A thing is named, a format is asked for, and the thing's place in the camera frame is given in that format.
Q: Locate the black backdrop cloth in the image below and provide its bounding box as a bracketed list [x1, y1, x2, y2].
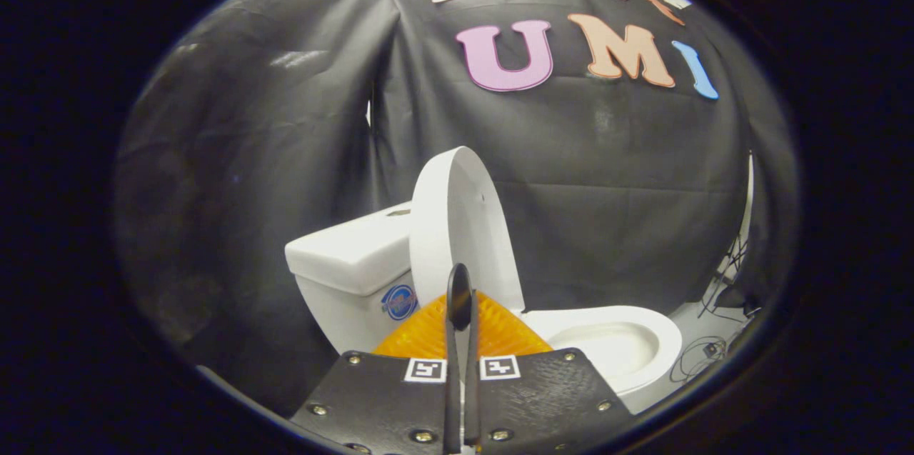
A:
[114, 0, 797, 420]

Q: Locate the white toilet lid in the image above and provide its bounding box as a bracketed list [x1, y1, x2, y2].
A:
[409, 146, 526, 331]

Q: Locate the black tripod stand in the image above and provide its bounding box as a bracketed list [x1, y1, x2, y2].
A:
[700, 230, 762, 319]

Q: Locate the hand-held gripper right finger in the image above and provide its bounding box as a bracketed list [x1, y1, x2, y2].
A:
[464, 291, 633, 455]

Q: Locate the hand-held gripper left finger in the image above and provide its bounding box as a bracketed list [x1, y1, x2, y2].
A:
[289, 298, 462, 455]

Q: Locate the white toilet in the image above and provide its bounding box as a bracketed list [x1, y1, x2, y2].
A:
[284, 201, 683, 416]

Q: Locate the white toilet tank cover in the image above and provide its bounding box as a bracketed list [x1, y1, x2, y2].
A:
[284, 201, 415, 296]

